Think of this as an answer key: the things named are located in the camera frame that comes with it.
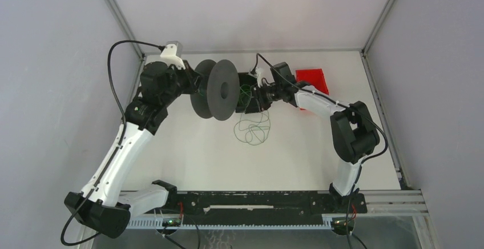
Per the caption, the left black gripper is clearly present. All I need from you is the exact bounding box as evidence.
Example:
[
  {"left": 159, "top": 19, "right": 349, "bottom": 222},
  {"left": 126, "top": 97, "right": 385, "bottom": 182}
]
[{"left": 160, "top": 60, "right": 204, "bottom": 107}]

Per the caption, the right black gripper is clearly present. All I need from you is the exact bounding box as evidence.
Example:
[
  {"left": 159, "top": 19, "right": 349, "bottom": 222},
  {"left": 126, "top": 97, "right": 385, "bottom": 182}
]
[{"left": 244, "top": 82, "right": 283, "bottom": 115}]

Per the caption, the long green cable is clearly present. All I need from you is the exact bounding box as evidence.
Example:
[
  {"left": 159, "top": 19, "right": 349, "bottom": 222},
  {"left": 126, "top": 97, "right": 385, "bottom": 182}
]
[{"left": 233, "top": 88, "right": 272, "bottom": 147}]

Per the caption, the dark grey cable spool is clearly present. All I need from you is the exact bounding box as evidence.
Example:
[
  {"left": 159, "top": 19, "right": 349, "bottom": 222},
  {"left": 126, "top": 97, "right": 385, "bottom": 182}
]
[{"left": 190, "top": 59, "right": 240, "bottom": 121}]

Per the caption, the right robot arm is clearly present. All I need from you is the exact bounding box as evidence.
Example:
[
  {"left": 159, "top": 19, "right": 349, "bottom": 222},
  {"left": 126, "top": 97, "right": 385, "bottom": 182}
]
[{"left": 236, "top": 62, "right": 386, "bottom": 212}]

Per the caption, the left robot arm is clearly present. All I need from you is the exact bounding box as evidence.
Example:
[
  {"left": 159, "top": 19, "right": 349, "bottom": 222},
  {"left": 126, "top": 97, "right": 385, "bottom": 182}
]
[{"left": 64, "top": 59, "right": 201, "bottom": 238}]

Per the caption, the black plastic bin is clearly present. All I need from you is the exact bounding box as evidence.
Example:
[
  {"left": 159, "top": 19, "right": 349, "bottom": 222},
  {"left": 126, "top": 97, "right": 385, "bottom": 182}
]
[{"left": 235, "top": 73, "right": 257, "bottom": 114}]

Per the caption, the red plastic bin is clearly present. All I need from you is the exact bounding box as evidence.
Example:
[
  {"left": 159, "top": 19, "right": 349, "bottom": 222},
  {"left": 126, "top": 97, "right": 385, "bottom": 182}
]
[{"left": 296, "top": 69, "right": 329, "bottom": 95}]

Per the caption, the green cable in black bin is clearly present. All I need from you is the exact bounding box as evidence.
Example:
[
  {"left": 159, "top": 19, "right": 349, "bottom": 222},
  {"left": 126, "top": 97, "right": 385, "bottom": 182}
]
[{"left": 239, "top": 83, "right": 253, "bottom": 105}]

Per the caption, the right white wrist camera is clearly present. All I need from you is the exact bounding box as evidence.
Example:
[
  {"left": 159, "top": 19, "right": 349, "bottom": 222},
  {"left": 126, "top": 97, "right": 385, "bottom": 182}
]
[{"left": 249, "top": 67, "right": 264, "bottom": 88}]

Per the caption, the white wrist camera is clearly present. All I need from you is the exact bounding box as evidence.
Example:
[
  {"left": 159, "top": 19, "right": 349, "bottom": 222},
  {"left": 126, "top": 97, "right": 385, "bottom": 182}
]
[
  {"left": 160, "top": 41, "right": 186, "bottom": 70},
  {"left": 249, "top": 67, "right": 264, "bottom": 88}
]

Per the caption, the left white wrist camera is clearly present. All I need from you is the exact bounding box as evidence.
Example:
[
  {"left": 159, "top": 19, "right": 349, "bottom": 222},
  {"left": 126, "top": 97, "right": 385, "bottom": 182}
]
[{"left": 160, "top": 41, "right": 186, "bottom": 70}]

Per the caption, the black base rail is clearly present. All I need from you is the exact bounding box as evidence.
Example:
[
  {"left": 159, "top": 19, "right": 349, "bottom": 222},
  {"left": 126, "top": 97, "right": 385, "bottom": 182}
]
[{"left": 148, "top": 191, "right": 368, "bottom": 226}]

